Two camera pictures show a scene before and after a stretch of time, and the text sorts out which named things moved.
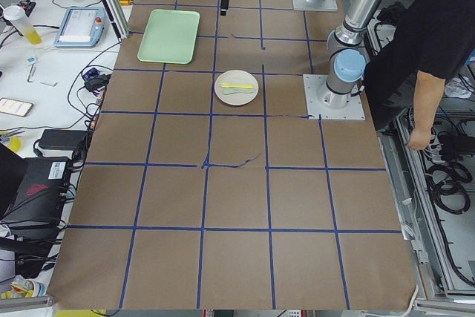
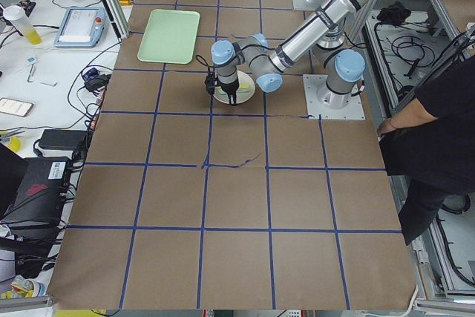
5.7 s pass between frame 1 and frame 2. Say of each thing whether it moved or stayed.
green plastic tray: stayed
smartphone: stayed
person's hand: moved
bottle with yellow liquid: stayed
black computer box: stayed
